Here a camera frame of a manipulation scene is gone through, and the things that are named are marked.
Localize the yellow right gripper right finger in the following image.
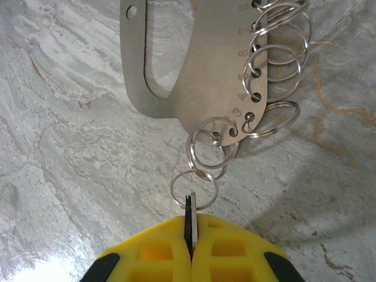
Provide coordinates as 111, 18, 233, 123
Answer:
192, 213, 306, 282

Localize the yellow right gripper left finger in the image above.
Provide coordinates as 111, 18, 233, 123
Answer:
79, 216, 193, 282

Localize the black key tag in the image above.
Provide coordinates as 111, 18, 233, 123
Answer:
184, 195, 192, 257

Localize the silver key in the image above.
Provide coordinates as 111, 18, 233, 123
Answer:
190, 192, 199, 254

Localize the steel key split ring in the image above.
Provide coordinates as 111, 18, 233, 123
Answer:
170, 170, 219, 212

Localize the steel organizer split ring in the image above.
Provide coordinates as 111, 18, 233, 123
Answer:
244, 100, 301, 139
242, 43, 303, 100
251, 0, 310, 36
187, 129, 229, 179
195, 116, 241, 170
249, 8, 312, 68

